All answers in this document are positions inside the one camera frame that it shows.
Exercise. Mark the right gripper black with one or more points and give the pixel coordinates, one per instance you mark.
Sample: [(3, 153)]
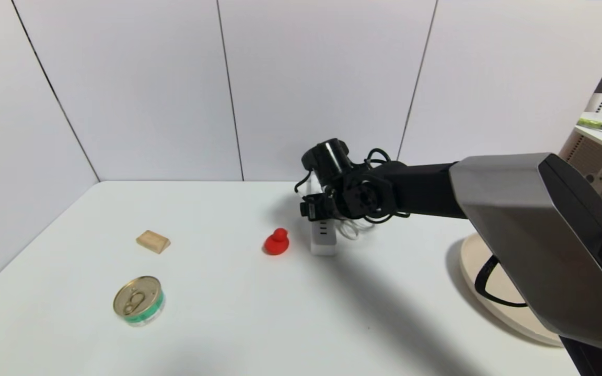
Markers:
[(310, 208)]

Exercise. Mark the white power strip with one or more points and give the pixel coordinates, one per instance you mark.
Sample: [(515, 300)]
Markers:
[(323, 243)]

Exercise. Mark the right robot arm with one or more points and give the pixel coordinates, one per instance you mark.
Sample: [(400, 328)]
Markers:
[(520, 209)]

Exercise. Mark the small wooden block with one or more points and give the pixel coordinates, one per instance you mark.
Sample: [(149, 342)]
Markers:
[(152, 241)]

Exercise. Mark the beige round plate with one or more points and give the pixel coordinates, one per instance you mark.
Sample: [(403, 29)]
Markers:
[(505, 282)]

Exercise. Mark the tin can with green label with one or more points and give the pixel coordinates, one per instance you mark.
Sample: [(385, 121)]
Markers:
[(137, 301)]

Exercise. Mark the red rubber duck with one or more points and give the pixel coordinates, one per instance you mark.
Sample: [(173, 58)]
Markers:
[(277, 243)]

